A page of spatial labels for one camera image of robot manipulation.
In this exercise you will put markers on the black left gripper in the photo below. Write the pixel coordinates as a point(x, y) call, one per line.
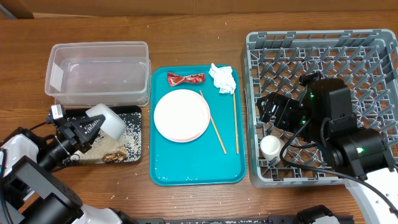
point(78, 127)

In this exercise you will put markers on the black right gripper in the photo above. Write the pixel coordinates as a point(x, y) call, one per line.
point(285, 104)

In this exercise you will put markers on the grey white bowl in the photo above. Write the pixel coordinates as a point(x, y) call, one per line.
point(113, 125)

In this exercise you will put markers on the white cup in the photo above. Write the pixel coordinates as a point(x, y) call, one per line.
point(270, 147)

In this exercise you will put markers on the wooden chopstick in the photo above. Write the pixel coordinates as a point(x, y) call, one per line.
point(235, 124)
point(216, 129)

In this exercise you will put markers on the white napkin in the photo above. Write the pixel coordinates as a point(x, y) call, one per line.
point(223, 79)

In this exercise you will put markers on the red snack wrapper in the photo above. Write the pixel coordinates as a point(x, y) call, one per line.
point(174, 79)

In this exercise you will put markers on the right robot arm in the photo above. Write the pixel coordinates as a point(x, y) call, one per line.
point(360, 156)

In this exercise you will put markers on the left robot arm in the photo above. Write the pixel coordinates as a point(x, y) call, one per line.
point(29, 191)

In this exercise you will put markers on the grey dishwasher rack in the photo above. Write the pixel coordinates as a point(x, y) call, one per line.
point(366, 60)

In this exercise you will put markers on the black plastic tray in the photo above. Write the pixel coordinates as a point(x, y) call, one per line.
point(104, 144)

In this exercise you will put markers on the brown food scrap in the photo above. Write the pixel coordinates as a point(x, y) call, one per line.
point(118, 156)

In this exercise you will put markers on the clear plastic bin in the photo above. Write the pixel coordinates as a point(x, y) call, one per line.
point(85, 74)

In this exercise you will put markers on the teal serving tray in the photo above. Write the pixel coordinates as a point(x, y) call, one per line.
point(202, 160)

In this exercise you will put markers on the white round plate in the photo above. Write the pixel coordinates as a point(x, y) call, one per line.
point(181, 115)

